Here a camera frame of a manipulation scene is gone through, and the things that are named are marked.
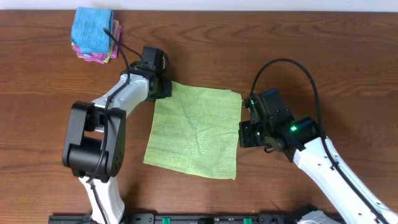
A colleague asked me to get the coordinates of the blue folded cloth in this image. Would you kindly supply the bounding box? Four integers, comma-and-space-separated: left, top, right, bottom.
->
71, 7, 113, 54

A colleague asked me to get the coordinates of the right black cable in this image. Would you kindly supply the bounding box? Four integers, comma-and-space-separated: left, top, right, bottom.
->
250, 58, 389, 224

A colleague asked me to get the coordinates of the green microfiber cloth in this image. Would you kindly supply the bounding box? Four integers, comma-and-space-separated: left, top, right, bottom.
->
144, 82, 242, 179

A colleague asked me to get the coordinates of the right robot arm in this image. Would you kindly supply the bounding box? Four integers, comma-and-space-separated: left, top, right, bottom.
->
239, 116, 397, 223

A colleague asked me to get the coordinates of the pink folded cloth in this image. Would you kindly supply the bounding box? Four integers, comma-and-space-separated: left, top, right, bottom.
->
72, 19, 123, 65

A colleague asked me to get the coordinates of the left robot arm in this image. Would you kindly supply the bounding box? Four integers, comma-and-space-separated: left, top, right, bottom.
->
62, 62, 172, 223

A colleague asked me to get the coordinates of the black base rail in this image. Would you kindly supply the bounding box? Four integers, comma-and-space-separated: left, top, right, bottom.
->
48, 213, 299, 224

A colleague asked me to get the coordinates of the yellow-green folded cloth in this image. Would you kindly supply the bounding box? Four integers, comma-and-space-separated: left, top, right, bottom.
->
72, 19, 122, 64

